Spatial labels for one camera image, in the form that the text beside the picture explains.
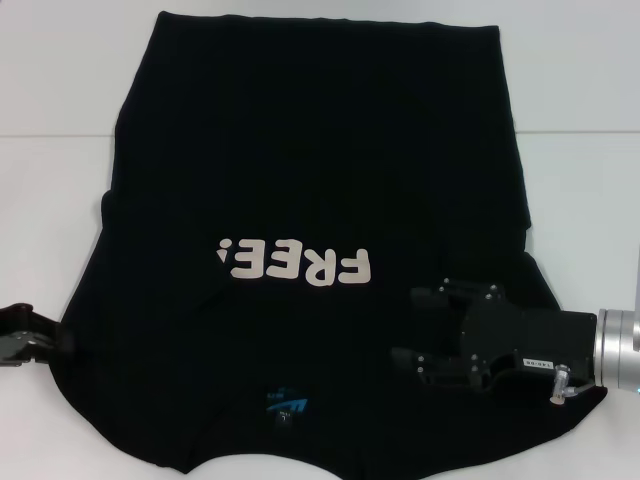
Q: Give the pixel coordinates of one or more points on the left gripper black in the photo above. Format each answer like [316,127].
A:
[12,330]

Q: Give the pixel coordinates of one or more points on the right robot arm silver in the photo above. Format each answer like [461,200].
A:
[617,350]

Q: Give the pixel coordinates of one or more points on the black shirt with FREE print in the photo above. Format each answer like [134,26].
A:
[300,150]

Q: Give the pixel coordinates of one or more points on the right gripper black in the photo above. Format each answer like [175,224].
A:
[530,345]

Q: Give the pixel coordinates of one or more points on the silver plug on right gripper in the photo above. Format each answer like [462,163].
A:
[560,385]

